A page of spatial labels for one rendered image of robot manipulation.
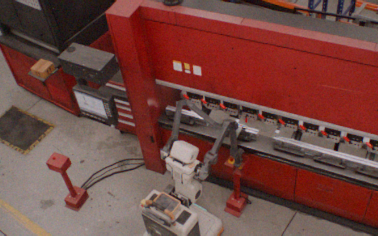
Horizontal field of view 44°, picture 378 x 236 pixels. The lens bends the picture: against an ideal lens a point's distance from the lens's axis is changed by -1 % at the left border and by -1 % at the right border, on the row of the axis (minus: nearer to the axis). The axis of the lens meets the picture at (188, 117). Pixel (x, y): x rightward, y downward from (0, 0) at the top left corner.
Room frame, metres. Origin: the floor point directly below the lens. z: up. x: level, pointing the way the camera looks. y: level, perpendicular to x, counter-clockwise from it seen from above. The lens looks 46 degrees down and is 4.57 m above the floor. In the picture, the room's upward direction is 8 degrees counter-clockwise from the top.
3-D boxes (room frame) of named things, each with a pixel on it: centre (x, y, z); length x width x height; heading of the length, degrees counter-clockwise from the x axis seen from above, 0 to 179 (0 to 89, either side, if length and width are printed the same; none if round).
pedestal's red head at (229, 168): (2.92, -0.42, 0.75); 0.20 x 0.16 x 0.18; 52
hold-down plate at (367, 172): (2.47, -1.64, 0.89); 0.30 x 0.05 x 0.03; 59
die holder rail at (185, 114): (3.53, 0.01, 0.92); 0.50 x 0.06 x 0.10; 59
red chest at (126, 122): (4.32, 0.64, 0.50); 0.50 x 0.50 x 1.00; 59
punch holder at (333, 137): (2.74, -1.30, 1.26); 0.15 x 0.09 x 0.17; 59
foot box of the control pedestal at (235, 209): (2.90, -0.40, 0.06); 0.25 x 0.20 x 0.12; 142
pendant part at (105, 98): (3.38, 0.87, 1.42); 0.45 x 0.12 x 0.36; 56
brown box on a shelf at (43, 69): (4.56, 1.70, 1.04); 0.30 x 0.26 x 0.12; 49
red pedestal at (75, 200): (3.26, 1.45, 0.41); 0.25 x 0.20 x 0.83; 149
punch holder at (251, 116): (3.16, -0.61, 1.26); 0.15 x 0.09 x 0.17; 59
